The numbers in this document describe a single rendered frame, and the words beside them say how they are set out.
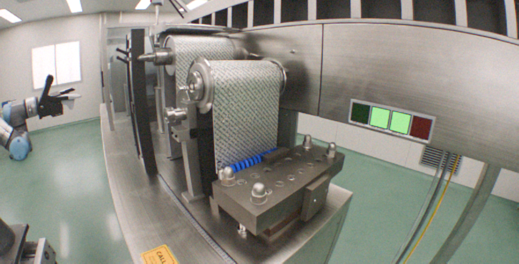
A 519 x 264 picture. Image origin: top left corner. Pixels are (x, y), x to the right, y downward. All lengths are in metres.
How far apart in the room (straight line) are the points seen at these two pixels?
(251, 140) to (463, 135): 0.59
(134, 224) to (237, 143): 0.38
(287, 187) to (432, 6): 0.64
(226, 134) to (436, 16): 0.67
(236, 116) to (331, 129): 2.89
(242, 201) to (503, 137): 0.65
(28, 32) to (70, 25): 1.29
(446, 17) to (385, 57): 0.24
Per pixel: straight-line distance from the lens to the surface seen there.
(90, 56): 6.00
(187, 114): 0.55
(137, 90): 0.76
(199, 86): 0.50
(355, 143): 3.25
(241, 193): 0.47
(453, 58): 0.58
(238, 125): 0.55
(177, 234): 0.57
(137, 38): 0.77
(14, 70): 6.53
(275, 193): 0.47
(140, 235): 0.60
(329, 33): 0.65
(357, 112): 0.61
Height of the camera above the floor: 1.31
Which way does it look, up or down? 16 degrees down
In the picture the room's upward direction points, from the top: 1 degrees clockwise
